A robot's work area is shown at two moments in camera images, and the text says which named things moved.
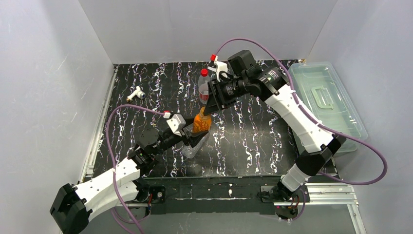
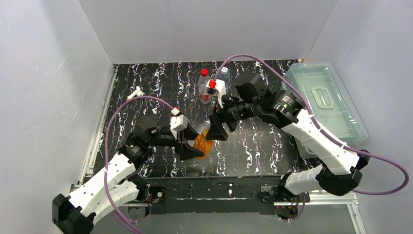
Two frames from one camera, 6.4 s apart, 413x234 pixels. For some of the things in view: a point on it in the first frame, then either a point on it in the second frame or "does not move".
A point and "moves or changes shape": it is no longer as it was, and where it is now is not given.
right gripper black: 218,95 to 225,117
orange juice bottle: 202,123 to 201,143
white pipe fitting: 140,94 does not move
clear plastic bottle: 189,152 moves or changes shape
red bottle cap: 204,72 does not move
